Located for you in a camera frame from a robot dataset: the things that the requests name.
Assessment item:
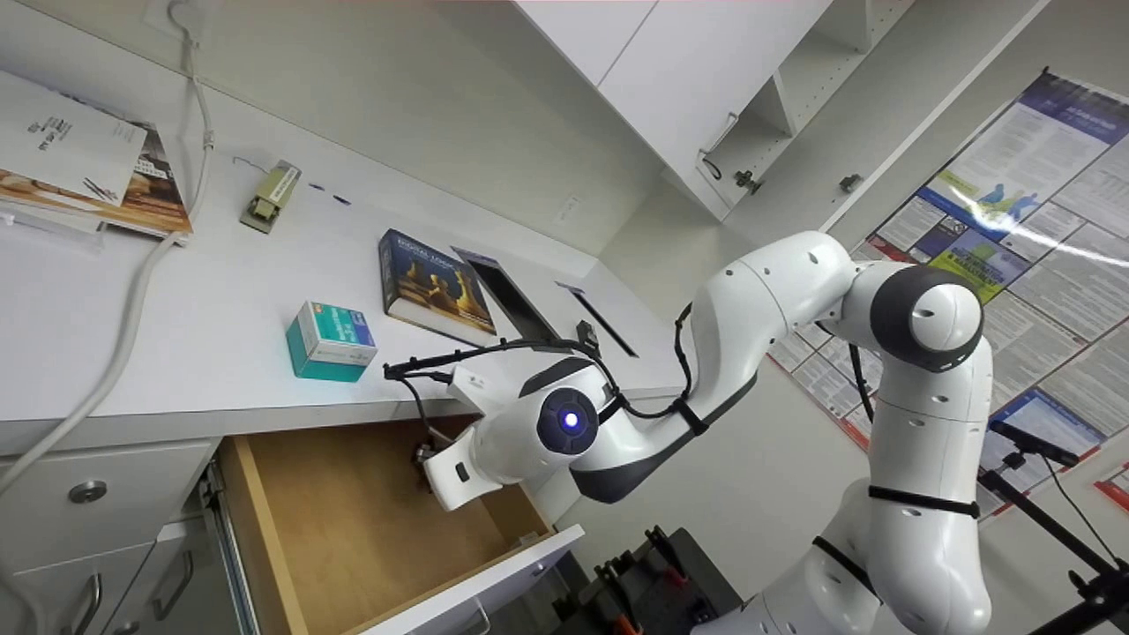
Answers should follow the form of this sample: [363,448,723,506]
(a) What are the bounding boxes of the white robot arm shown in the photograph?
[389,230,991,635]

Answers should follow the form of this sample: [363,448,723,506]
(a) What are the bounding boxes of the open wooden drawer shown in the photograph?
[216,424,582,635]

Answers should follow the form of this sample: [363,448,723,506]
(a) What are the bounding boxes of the white drawer stack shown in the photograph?
[0,439,216,635]

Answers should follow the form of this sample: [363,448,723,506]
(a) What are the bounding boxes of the teal small box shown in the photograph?
[287,298,376,382]

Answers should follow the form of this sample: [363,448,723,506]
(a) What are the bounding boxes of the black red tools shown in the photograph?
[552,525,740,635]

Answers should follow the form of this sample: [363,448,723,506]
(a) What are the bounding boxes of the white upper cabinets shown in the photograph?
[514,0,1053,257]

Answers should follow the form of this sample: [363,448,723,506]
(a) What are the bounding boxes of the stacked papers and magazines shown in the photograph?
[0,73,190,237]

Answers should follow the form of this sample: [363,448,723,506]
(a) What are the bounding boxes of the white cable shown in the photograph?
[0,0,219,498]

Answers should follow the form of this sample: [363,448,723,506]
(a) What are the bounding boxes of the wall poster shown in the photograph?
[771,68,1129,516]

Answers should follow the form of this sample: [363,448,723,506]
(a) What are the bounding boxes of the black camera tripod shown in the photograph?
[976,421,1129,635]

